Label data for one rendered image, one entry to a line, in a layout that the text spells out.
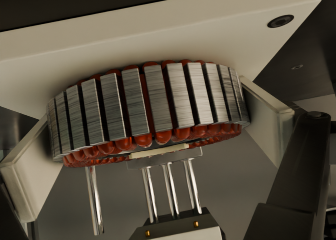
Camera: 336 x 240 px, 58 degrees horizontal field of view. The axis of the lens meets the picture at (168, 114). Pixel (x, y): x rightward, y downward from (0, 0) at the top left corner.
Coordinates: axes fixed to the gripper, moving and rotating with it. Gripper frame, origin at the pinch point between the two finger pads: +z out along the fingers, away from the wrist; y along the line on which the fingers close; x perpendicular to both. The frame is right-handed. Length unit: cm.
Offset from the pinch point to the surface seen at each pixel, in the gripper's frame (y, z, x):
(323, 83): 19.0, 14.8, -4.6
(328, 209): 18.3, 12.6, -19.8
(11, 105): -7.0, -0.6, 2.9
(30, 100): -5.9, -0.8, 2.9
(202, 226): 2.0, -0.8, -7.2
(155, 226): -1.3, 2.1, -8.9
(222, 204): 6.4, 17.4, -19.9
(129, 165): -3.3, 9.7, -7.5
